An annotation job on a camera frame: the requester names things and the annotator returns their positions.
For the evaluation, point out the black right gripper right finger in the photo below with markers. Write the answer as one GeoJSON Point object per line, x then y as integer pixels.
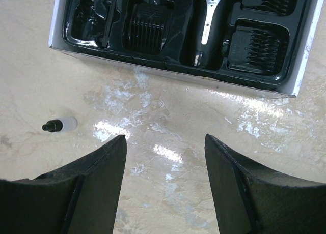
{"type": "Point", "coordinates": [252, 198]}

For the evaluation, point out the small oil bottle black cap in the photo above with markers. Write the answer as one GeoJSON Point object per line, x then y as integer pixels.
{"type": "Point", "coordinates": [63, 124]}

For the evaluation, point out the white clipper kit box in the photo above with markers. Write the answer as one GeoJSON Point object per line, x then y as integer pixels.
{"type": "Point", "coordinates": [95, 29]}

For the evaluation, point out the black silver hair clipper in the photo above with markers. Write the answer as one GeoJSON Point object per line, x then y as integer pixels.
{"type": "Point", "coordinates": [209, 30]}

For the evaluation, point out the black clipper guard comb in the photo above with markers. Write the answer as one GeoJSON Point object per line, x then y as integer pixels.
{"type": "Point", "coordinates": [147, 28]}

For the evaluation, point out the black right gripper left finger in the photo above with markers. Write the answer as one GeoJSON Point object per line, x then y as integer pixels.
{"type": "Point", "coordinates": [80, 197]}

